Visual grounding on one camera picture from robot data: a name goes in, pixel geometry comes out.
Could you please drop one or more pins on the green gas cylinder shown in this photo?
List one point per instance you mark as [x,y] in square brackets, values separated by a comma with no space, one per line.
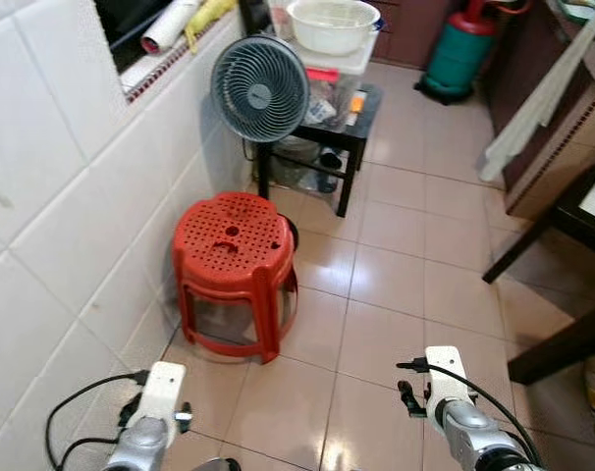
[459,54]

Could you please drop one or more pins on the grey robot leg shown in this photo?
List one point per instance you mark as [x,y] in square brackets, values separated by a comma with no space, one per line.
[219,465]

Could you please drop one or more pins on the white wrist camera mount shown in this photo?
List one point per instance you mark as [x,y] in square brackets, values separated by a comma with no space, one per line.
[445,373]
[163,388]

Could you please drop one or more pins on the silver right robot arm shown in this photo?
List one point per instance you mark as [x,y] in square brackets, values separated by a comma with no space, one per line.
[474,432]

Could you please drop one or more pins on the dark wooden furniture rail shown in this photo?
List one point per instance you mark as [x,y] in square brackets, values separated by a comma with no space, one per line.
[563,343]

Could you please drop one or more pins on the yellow cloth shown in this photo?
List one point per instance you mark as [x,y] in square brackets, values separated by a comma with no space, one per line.
[207,18]

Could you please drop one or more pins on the beige hanging cloth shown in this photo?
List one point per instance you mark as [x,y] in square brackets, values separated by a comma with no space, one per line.
[543,98]

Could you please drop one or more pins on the dark wooden cabinet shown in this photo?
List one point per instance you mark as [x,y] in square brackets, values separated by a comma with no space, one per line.
[572,147]

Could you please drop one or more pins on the black side table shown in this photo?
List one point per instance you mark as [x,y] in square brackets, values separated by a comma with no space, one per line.
[364,113]

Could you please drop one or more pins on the black table with glass top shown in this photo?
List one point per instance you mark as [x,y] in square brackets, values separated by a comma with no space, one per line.
[572,224]

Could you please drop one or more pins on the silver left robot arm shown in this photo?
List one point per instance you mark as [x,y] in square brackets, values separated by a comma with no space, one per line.
[140,446]

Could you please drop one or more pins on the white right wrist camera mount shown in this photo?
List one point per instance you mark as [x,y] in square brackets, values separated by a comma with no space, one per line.
[445,373]

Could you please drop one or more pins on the red plastic stool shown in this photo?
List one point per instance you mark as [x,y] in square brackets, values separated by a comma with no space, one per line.
[229,240]

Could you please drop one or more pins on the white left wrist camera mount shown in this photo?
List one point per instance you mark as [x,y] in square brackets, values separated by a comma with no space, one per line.
[163,388]

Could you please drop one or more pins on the grey round electric fan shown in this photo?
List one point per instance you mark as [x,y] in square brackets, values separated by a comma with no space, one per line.
[258,93]

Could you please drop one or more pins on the clear storage box red latch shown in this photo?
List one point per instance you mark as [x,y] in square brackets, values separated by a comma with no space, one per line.
[342,64]

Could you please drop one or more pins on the white plastic basin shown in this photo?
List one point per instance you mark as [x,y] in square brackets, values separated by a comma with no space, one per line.
[332,29]

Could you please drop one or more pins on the small orange bottle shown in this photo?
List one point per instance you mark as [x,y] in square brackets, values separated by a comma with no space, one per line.
[356,106]

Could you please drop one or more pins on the white paper roll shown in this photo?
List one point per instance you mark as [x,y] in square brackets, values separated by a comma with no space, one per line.
[170,25]

